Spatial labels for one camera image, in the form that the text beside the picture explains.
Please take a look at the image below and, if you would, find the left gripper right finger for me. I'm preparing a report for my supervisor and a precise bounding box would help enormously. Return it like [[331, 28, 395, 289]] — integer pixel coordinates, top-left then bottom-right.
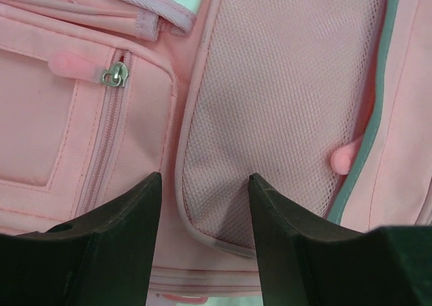
[[248, 174, 431, 306]]

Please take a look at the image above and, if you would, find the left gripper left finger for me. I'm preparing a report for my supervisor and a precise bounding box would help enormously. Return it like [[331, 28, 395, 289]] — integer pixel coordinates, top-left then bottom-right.
[[1, 172, 162, 306]]

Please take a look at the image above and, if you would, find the pink school backpack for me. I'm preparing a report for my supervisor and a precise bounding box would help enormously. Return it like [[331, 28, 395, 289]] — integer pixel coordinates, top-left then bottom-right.
[[1, 0, 431, 305]]

